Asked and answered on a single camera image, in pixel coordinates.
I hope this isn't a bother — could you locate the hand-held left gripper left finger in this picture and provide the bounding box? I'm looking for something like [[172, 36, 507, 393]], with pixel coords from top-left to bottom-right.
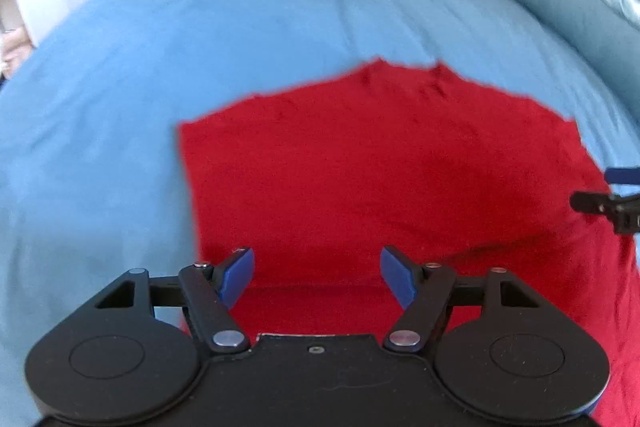
[[91, 248, 256, 354]]

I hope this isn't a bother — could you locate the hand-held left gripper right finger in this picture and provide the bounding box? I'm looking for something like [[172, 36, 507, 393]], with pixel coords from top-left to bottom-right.
[[381, 246, 548, 354]]

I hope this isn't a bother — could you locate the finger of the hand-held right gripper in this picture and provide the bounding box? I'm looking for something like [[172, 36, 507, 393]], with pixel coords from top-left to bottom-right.
[[605, 166, 640, 184], [570, 190, 640, 236]]

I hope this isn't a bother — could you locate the red t-shirt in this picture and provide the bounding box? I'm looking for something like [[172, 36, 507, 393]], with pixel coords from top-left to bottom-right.
[[177, 58, 640, 427]]

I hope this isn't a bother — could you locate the blue bed sheet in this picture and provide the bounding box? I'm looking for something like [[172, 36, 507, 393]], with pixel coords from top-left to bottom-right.
[[0, 0, 640, 427]]

